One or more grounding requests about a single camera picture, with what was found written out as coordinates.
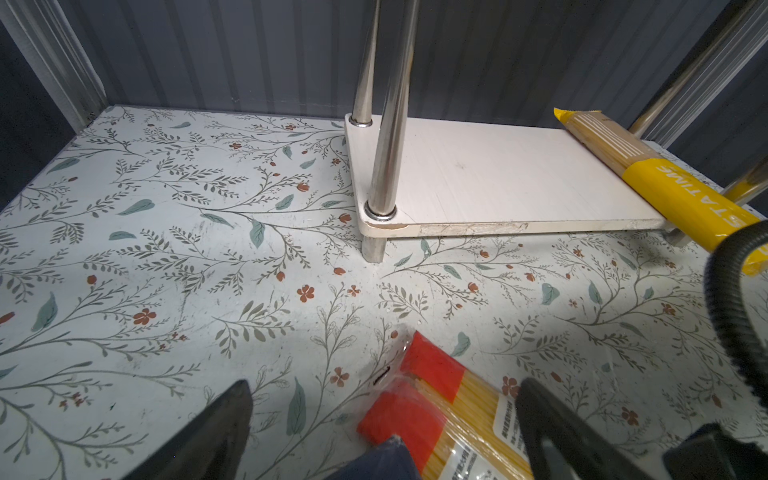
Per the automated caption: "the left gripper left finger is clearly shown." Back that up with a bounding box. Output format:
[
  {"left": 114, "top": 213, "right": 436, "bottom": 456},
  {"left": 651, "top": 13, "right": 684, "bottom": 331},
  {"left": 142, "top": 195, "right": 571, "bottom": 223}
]
[{"left": 126, "top": 379, "right": 253, "bottom": 479}]

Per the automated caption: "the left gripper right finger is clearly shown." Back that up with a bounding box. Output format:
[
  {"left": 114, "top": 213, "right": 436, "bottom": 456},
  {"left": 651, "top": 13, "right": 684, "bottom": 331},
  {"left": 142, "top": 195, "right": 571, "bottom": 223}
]
[{"left": 515, "top": 378, "right": 649, "bottom": 479}]

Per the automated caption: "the yellow Pastatime spaghetti bag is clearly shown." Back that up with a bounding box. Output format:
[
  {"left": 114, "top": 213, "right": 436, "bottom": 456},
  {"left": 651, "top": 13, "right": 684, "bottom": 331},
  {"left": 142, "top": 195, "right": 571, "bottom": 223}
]
[{"left": 553, "top": 108, "right": 759, "bottom": 253}]

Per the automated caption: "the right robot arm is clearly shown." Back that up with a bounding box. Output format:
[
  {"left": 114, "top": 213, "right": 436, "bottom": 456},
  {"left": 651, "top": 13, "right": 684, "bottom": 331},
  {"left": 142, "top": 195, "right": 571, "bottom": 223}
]
[{"left": 663, "top": 221, "right": 767, "bottom": 479}]

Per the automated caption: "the white two-tier shelf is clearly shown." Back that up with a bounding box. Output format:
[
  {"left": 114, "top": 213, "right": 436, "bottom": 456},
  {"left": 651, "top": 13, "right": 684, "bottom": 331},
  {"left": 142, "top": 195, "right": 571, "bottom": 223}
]
[{"left": 344, "top": 0, "right": 768, "bottom": 265}]

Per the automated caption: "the red-ended spaghetti bag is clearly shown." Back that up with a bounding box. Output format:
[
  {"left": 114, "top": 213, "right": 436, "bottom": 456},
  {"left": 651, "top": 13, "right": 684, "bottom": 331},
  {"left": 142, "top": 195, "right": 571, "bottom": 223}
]
[{"left": 357, "top": 332, "right": 533, "bottom": 479}]

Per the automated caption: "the blue Barilla rigatoni box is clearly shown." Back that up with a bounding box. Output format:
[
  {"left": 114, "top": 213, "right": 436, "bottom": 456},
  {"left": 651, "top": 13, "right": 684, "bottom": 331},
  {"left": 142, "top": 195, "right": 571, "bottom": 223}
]
[{"left": 326, "top": 436, "right": 422, "bottom": 480}]

